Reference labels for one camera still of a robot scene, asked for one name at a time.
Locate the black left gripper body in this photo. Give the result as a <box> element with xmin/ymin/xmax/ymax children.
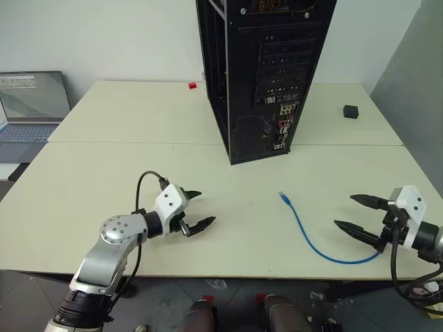
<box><xmin>172</xmin><ymin>188</ymin><xmax>195</xmax><ymax>238</ymax></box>

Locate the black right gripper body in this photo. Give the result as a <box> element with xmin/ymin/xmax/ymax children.
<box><xmin>376</xmin><ymin>199</ymin><xmax>410</xmax><ymax>254</ymax></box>

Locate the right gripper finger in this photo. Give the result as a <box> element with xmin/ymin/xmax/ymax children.
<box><xmin>350</xmin><ymin>194</ymin><xmax>390</xmax><ymax>212</ymax></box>
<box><xmin>333</xmin><ymin>219</ymin><xmax>382</xmax><ymax>248</ymax></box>

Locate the dark rounded shape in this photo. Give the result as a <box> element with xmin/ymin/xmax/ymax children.
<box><xmin>263</xmin><ymin>293</ymin><xmax>313</xmax><ymax>332</ymax></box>
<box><xmin>181</xmin><ymin>299</ymin><xmax>219</xmax><ymax>332</ymax></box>

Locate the grey partition panel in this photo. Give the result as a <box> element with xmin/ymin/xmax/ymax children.
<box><xmin>368</xmin><ymin>0</ymin><xmax>443</xmax><ymax>222</ymax></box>

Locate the black computer tower case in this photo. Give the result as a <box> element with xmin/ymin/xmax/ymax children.
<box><xmin>195</xmin><ymin>0</ymin><xmax>338</xmax><ymax>167</ymax></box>

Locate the grey open laptop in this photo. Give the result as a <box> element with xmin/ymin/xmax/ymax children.
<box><xmin>0</xmin><ymin>71</ymin><xmax>73</xmax><ymax>164</ymax></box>

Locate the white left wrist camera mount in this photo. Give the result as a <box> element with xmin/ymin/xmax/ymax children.
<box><xmin>154</xmin><ymin>184</ymin><xmax>190</xmax><ymax>238</ymax></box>

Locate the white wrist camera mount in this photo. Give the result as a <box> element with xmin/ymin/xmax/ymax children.
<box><xmin>154</xmin><ymin>184</ymin><xmax>190</xmax><ymax>238</ymax></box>
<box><xmin>388</xmin><ymin>185</ymin><xmax>431</xmax><ymax>250</ymax></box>

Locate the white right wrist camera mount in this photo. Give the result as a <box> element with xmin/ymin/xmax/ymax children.
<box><xmin>388</xmin><ymin>185</ymin><xmax>431</xmax><ymax>250</ymax></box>

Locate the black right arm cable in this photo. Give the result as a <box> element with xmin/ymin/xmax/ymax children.
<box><xmin>390</xmin><ymin>210</ymin><xmax>443</xmax><ymax>308</ymax></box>

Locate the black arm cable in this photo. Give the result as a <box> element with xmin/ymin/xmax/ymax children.
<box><xmin>390</xmin><ymin>210</ymin><xmax>443</xmax><ymax>308</ymax></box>
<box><xmin>103</xmin><ymin>170</ymin><xmax>170</xmax><ymax>312</ymax></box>

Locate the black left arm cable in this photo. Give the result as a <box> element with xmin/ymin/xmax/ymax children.
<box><xmin>103</xmin><ymin>170</ymin><xmax>170</xmax><ymax>312</ymax></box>

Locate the blue ethernet cable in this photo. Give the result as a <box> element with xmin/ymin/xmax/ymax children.
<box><xmin>278</xmin><ymin>190</ymin><xmax>382</xmax><ymax>266</ymax></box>

